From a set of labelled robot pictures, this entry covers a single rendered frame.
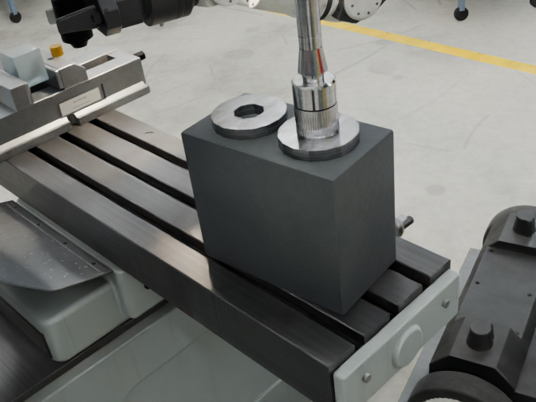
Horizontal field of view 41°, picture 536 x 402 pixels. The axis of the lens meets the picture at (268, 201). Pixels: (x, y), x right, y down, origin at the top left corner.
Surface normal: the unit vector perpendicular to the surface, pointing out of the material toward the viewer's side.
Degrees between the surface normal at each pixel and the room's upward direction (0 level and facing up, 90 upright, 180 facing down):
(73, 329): 90
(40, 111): 90
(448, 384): 12
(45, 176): 0
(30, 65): 90
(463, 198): 0
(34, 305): 0
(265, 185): 90
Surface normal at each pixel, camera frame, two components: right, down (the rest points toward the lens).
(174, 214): -0.11, -0.82
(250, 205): -0.62, 0.50
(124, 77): 0.69, 0.34
